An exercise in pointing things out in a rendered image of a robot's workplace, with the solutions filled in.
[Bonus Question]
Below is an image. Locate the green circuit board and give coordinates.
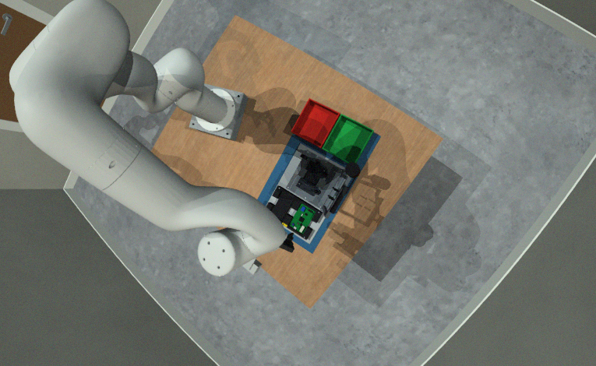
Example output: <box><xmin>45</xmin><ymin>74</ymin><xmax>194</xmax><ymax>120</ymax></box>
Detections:
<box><xmin>289</xmin><ymin>203</ymin><xmax>316</xmax><ymax>234</ymax></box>

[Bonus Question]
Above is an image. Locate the red open-top bin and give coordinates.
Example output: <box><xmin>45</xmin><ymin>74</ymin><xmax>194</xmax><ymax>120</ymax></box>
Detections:
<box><xmin>291</xmin><ymin>98</ymin><xmax>340</xmax><ymax>149</ymax></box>

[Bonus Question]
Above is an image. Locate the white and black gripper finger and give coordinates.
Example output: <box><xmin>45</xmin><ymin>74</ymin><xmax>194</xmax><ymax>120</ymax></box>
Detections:
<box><xmin>279</xmin><ymin>232</ymin><xmax>294</xmax><ymax>253</ymax></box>

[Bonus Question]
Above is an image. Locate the green bin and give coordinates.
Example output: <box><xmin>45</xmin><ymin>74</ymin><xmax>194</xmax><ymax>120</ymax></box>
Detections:
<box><xmin>322</xmin><ymin>114</ymin><xmax>374</xmax><ymax>164</ymax></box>

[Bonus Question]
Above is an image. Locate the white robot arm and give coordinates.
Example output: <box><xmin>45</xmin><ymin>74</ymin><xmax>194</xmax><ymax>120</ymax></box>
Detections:
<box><xmin>9</xmin><ymin>0</ymin><xmax>285</xmax><ymax>276</ymax></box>

